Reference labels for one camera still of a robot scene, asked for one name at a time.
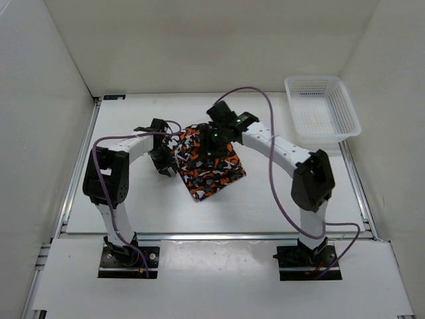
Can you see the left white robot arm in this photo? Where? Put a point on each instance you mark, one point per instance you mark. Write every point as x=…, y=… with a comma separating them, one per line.
x=106, y=182

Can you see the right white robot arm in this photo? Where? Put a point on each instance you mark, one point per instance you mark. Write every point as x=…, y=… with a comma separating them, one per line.
x=311, y=173

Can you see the white plastic basket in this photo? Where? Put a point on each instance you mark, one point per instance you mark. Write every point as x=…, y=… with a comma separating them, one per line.
x=321, y=109

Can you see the camouflage patterned shorts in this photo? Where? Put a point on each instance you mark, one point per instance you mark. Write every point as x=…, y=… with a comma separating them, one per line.
x=203, y=173

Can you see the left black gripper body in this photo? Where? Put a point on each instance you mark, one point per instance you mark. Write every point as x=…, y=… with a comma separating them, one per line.
x=163, y=158

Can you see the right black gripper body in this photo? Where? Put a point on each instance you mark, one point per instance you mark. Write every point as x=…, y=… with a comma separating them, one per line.
x=214, y=140

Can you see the left aluminium side rail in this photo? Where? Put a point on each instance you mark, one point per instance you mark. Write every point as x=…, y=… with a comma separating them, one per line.
x=62, y=216

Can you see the aluminium front rail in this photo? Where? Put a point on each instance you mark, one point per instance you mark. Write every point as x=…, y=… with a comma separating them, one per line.
x=365, y=235

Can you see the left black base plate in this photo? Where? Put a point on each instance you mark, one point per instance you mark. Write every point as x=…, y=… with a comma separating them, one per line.
x=124, y=262

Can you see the dark blue label sticker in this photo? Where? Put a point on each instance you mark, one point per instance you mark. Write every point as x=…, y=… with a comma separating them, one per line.
x=114, y=97

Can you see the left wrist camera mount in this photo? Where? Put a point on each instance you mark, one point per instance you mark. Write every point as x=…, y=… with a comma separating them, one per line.
x=157, y=125

